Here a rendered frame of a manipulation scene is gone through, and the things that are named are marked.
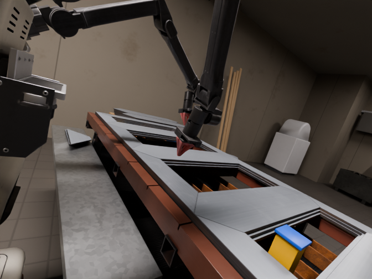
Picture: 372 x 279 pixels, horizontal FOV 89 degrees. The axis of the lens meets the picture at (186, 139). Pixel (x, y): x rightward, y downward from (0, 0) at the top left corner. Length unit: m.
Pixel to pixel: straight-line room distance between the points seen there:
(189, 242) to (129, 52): 3.24
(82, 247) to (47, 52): 2.99
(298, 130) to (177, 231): 5.52
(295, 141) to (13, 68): 5.64
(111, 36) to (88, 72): 0.64
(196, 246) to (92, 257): 0.27
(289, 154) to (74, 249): 5.52
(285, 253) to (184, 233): 0.23
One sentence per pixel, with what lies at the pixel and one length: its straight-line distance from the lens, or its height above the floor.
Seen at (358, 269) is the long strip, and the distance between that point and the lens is 0.68.
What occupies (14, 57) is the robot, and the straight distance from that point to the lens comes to 0.52.
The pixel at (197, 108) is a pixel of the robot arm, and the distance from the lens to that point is 0.66.
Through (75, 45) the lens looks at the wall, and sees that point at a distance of 3.37.
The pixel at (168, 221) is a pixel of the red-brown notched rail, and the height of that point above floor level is 0.80.
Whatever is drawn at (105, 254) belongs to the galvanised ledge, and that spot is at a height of 0.68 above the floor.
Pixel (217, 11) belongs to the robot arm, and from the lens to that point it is 0.59.
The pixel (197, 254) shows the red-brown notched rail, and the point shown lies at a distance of 0.45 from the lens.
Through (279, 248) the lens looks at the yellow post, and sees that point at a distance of 0.53.
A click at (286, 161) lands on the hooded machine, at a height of 0.40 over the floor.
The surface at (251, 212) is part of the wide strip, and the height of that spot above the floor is 0.84.
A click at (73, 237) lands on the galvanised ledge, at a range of 0.63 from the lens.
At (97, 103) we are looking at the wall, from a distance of 3.42.
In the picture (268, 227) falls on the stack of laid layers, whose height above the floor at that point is 0.83.
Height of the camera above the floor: 1.10
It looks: 11 degrees down
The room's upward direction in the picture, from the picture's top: 17 degrees clockwise
